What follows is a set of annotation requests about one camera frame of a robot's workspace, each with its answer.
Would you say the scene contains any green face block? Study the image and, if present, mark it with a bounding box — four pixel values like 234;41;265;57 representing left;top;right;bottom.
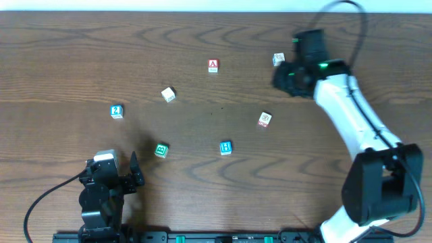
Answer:
155;143;169;158

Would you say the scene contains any white block top right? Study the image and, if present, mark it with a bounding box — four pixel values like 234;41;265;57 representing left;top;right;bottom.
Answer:
272;53;285;67

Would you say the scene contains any cream block green R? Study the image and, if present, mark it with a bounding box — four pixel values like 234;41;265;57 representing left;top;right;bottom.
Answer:
161;87;176;103

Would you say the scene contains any white block red drawing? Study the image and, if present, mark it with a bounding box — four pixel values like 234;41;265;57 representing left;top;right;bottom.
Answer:
258;112;272;128

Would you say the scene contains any blue number 2 block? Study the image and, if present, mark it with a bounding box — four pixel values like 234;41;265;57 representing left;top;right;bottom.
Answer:
110;105;124;119

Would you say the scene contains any red letter A block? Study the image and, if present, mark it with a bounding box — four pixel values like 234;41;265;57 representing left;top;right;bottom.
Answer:
208;59;219;73

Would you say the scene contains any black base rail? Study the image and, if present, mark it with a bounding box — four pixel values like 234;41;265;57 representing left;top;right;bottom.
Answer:
52;232;394;243

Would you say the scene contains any blue letter H block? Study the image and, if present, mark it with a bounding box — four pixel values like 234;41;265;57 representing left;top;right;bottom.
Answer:
219;140;232;155

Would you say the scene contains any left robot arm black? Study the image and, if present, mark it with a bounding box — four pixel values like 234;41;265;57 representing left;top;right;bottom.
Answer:
78;149;144;243

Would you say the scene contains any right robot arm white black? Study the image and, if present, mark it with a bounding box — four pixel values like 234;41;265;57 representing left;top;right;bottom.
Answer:
272;30;426;242

